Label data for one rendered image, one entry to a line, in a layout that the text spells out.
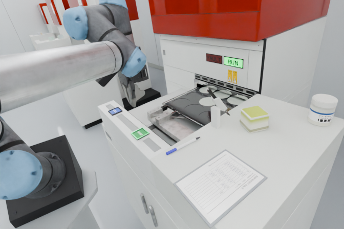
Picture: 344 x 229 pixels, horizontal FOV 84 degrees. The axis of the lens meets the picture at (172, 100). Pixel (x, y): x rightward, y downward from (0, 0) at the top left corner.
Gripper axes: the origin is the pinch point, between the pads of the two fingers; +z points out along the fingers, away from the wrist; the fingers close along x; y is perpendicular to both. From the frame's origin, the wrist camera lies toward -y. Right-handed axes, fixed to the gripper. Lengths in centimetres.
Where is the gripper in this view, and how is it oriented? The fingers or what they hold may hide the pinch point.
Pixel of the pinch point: (131, 104)
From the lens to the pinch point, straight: 72.0
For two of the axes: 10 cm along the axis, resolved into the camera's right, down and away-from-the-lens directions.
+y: 7.9, -3.7, 4.9
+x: -6.0, -3.0, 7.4
